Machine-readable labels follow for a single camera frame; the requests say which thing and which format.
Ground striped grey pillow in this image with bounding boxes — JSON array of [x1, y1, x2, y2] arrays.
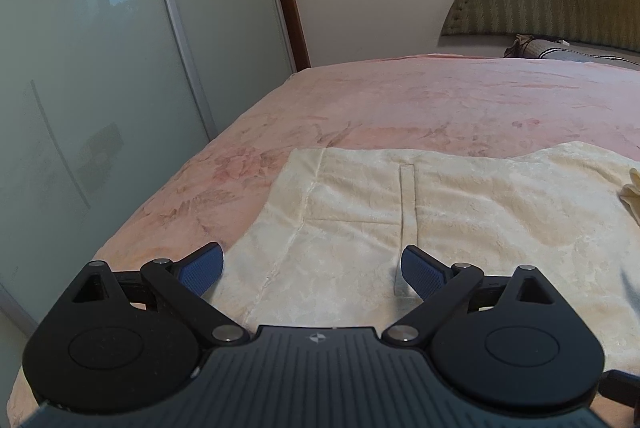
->
[[503, 34, 640, 71]]

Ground pink bed blanket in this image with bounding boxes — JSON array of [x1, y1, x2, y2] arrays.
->
[[4, 52, 640, 428]]

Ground frosted glass wardrobe door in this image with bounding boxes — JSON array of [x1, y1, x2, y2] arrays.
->
[[1, 0, 293, 322]]

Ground cream white pants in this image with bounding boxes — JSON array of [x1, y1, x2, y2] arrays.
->
[[207, 141, 639, 373]]

